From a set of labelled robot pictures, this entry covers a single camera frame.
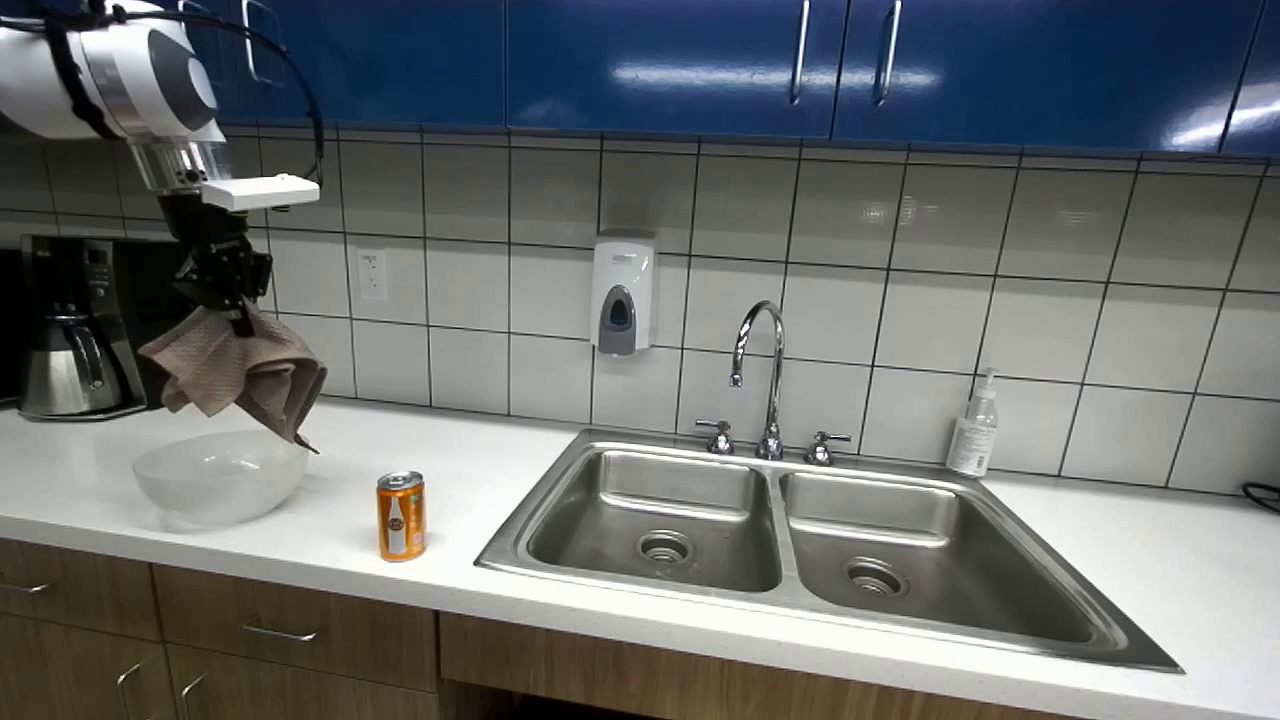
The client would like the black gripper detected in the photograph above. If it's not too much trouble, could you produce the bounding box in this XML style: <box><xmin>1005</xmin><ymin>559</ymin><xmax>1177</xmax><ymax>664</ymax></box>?
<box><xmin>156</xmin><ymin>197</ymin><xmax>278</xmax><ymax>334</ymax></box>

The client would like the brown waffle towel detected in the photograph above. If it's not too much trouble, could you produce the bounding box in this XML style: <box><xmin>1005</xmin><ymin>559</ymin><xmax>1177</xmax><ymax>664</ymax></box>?
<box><xmin>130</xmin><ymin>299</ymin><xmax>330</xmax><ymax>455</ymax></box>

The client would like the translucent white plastic bowl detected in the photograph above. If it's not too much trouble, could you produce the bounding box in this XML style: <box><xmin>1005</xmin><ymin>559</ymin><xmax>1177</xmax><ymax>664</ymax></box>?
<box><xmin>128</xmin><ymin>425</ymin><xmax>316</xmax><ymax>537</ymax></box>

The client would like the black coffee maker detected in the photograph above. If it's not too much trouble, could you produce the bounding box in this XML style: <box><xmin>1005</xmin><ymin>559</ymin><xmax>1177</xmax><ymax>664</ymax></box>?
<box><xmin>17</xmin><ymin>231</ymin><xmax>208</xmax><ymax>427</ymax></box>

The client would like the steel coffee carafe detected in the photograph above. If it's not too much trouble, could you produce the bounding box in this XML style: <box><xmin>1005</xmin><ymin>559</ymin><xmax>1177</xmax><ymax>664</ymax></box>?
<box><xmin>17</xmin><ymin>308</ymin><xmax>130</xmax><ymax>425</ymax></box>

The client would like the orange soda can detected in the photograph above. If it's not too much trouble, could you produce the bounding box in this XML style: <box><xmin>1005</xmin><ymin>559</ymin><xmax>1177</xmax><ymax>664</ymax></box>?
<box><xmin>370</xmin><ymin>464</ymin><xmax>430</xmax><ymax>567</ymax></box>

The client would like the wooden drawer front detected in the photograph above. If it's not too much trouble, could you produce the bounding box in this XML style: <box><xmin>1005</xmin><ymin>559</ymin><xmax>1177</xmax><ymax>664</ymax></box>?
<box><xmin>0</xmin><ymin>537</ymin><xmax>163</xmax><ymax>644</ymax></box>
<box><xmin>148</xmin><ymin>562</ymin><xmax>442</xmax><ymax>693</ymax></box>

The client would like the wooden base cabinet door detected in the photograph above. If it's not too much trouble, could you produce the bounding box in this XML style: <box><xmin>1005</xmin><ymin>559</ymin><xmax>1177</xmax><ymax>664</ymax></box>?
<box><xmin>0</xmin><ymin>611</ymin><xmax>179</xmax><ymax>720</ymax></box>
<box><xmin>163</xmin><ymin>644</ymin><xmax>442</xmax><ymax>720</ymax></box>

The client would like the chrome gooseneck faucet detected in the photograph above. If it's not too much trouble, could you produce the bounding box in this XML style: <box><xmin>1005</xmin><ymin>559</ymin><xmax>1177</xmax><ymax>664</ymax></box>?
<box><xmin>725</xmin><ymin>295</ymin><xmax>792</xmax><ymax>464</ymax></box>

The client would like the wooden sink front panel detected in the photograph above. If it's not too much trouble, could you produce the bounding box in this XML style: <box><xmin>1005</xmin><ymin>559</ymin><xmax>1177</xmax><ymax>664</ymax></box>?
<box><xmin>434</xmin><ymin>606</ymin><xmax>1087</xmax><ymax>720</ymax></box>

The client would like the stainless steel double sink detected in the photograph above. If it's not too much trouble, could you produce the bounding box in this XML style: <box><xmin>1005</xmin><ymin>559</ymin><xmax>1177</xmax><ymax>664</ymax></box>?
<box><xmin>471</xmin><ymin>425</ymin><xmax>1182</xmax><ymax>677</ymax></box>

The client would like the clear pump soap bottle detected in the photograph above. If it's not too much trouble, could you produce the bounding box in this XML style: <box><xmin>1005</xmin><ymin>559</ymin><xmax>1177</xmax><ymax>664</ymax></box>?
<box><xmin>938</xmin><ymin>367</ymin><xmax>1005</xmax><ymax>484</ymax></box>

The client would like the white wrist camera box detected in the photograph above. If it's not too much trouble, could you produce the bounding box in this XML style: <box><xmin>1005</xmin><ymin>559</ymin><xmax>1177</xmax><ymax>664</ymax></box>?
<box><xmin>195</xmin><ymin>169</ymin><xmax>328</xmax><ymax>214</ymax></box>

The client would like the white wall power outlet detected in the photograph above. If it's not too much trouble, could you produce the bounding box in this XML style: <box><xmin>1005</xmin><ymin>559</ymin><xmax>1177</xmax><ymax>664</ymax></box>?
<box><xmin>345</xmin><ymin>243</ymin><xmax>394</xmax><ymax>312</ymax></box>

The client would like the silver cabinet door handle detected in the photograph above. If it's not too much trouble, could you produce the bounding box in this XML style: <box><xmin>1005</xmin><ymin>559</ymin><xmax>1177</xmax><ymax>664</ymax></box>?
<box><xmin>866</xmin><ymin>0</ymin><xmax>909</xmax><ymax>113</ymax></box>
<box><xmin>237</xmin><ymin>0</ymin><xmax>262</xmax><ymax>82</ymax></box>
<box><xmin>784</xmin><ymin>0</ymin><xmax>814</xmax><ymax>107</ymax></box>

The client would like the white wall soap dispenser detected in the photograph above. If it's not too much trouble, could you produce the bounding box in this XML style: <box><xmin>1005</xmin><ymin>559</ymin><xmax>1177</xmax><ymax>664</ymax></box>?
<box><xmin>586</xmin><ymin>231</ymin><xmax>661</xmax><ymax>360</ymax></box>

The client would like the chrome faucet handle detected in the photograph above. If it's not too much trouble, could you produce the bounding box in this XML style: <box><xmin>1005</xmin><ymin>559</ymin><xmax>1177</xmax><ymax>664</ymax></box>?
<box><xmin>691</xmin><ymin>414</ymin><xmax>739</xmax><ymax>461</ymax></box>
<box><xmin>799</xmin><ymin>427</ymin><xmax>854</xmax><ymax>471</ymax></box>

